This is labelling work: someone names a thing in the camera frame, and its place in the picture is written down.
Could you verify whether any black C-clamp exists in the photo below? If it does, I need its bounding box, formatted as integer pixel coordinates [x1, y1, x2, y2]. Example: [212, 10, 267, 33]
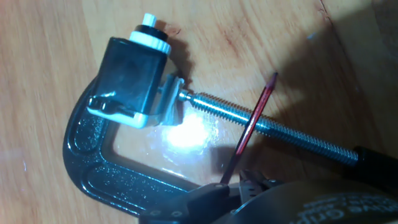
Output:
[62, 74, 398, 218]

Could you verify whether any glossy wooden board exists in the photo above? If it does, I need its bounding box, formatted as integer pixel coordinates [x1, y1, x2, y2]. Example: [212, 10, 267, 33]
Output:
[0, 0, 398, 224]

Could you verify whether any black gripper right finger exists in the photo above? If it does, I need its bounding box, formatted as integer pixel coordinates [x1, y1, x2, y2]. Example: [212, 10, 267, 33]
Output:
[239, 169, 284, 203]

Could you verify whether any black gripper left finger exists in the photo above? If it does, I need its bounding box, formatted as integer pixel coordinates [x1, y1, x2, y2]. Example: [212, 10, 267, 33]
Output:
[138, 182, 242, 224]

